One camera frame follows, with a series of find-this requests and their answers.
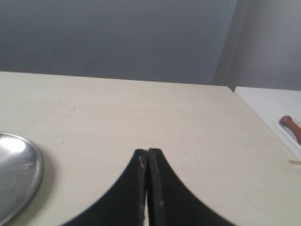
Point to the round steel plate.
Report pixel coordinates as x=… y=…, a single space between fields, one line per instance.
x=21 y=174

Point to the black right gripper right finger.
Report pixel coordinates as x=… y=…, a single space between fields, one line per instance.
x=170 y=202

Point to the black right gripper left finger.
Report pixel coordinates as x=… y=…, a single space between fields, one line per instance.
x=124 y=203

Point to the white cutting board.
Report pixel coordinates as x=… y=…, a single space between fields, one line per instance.
x=270 y=105

